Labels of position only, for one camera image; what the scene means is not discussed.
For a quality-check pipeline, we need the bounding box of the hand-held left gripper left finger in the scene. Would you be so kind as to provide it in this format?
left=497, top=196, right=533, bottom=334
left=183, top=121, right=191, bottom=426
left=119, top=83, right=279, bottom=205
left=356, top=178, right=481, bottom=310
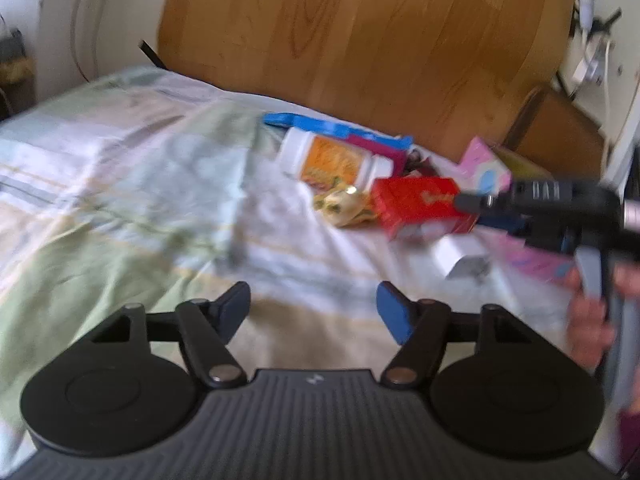
left=90, top=281, right=252, bottom=388

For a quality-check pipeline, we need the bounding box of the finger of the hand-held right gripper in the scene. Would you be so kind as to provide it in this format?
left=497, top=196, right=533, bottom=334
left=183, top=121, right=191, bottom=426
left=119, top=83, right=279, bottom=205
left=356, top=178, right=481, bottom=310
left=475, top=211, right=532, bottom=242
left=452, top=187, right=516, bottom=215

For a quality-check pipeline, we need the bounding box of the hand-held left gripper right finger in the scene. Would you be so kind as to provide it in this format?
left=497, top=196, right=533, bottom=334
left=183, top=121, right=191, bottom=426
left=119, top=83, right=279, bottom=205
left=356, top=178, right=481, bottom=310
left=376, top=281, right=538, bottom=388

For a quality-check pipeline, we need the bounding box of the pink biscuit tin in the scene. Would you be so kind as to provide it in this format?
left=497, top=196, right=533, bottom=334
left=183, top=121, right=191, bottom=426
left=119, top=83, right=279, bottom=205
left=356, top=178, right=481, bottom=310
left=459, top=136, right=552, bottom=197

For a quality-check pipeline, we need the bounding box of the red cardboard box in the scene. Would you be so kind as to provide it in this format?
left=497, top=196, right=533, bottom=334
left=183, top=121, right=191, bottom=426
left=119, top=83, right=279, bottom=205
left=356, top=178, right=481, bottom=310
left=369, top=176, right=480, bottom=242

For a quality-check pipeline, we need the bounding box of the small dark trinket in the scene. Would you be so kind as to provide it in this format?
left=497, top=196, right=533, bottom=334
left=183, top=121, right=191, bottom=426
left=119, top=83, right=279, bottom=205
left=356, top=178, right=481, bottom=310
left=404, top=149, right=437, bottom=180

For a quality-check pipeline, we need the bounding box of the pink glossy wallet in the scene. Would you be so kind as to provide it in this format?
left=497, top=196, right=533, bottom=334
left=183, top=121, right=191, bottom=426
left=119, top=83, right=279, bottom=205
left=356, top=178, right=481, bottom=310
left=347, top=132, right=410, bottom=175

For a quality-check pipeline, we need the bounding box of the yellow green snack wrapper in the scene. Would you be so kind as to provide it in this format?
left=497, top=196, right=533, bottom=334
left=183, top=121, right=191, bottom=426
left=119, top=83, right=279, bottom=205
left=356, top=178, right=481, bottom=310
left=314, top=185, right=377, bottom=229

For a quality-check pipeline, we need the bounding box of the white bottle with orange label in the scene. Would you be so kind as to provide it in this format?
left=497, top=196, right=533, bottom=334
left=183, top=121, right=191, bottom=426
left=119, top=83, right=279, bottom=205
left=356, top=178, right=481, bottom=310
left=276, top=127, right=394, bottom=192

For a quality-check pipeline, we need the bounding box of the blue polka dot bow headband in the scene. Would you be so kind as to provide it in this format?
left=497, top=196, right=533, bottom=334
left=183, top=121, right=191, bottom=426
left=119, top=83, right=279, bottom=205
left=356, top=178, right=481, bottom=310
left=263, top=111, right=415, bottom=152

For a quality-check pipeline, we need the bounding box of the person's right hand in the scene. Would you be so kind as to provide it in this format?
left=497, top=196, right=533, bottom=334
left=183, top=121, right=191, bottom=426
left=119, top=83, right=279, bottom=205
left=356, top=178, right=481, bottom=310
left=564, top=264, right=640, bottom=377

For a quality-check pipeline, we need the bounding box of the white charger plug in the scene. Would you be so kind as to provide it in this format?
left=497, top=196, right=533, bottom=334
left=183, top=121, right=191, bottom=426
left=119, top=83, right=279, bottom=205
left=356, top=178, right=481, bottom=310
left=431, top=235, right=492, bottom=282

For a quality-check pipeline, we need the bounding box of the pink printed lid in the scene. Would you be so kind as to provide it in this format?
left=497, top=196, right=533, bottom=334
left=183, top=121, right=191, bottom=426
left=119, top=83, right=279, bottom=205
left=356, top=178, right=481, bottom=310
left=492, top=236, right=577, bottom=286

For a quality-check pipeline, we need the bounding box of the brown chair backrest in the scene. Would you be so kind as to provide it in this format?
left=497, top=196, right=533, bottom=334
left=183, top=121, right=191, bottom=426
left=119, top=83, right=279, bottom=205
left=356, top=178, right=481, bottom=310
left=502, top=85, right=609, bottom=179

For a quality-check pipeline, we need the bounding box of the wooden headboard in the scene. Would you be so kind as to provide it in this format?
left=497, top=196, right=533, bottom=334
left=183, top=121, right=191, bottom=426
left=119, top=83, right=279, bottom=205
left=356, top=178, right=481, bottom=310
left=156, top=0, right=575, bottom=162

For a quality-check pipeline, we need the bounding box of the black tape strip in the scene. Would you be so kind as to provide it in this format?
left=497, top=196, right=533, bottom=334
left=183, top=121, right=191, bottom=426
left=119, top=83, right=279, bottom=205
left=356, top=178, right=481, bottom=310
left=138, top=39, right=167, bottom=69

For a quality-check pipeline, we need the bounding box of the white window frame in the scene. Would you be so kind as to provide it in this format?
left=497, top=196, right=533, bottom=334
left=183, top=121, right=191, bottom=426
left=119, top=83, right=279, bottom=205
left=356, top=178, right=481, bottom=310
left=602, top=35, right=640, bottom=196

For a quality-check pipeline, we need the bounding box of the thin dark wall cable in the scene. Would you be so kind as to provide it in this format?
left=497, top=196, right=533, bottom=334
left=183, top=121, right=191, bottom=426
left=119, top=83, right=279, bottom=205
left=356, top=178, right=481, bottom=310
left=71, top=0, right=103, bottom=83

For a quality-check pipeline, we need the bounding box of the dark object by wall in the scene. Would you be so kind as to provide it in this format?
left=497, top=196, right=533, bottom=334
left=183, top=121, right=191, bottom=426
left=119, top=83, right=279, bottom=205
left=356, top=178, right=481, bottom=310
left=0, top=27, right=37, bottom=87

